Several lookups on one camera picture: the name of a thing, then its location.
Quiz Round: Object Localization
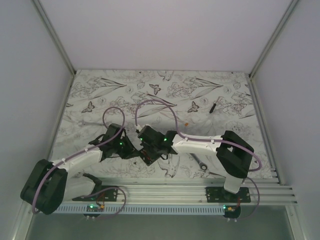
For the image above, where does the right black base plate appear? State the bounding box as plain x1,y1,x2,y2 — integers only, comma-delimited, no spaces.
205,186,251,203

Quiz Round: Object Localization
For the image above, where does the aluminium rail frame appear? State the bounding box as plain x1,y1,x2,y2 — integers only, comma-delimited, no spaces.
23,181,298,206

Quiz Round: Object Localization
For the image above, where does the floral patterned mat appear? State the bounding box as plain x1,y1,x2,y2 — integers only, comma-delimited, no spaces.
51,70,273,179

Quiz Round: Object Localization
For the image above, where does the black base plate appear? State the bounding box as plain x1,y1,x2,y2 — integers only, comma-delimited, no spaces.
72,185,118,203
205,186,251,203

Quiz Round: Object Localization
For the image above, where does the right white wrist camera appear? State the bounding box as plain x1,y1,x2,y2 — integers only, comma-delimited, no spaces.
135,124,150,133

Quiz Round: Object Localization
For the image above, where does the silver ratchet wrench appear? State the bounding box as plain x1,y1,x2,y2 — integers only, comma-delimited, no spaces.
189,153,208,171

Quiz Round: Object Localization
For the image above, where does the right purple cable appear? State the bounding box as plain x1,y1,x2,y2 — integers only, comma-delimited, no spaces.
134,99,263,222

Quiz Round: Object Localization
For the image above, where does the grey slotted cable duct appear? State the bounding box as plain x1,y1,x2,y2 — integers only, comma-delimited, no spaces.
55,203,226,216

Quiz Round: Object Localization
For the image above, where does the black fuse box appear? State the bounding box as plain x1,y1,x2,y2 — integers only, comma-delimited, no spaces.
139,149,162,166

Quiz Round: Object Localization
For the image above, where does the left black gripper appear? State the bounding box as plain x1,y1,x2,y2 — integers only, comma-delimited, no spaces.
112,134,140,160

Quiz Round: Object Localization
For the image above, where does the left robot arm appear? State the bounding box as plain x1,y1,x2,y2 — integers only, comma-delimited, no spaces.
20,123,140,215

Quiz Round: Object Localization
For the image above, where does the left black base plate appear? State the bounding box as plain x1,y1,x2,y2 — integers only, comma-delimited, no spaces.
72,185,118,203

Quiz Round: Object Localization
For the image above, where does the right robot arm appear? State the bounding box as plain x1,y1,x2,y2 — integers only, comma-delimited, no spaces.
136,124,254,203

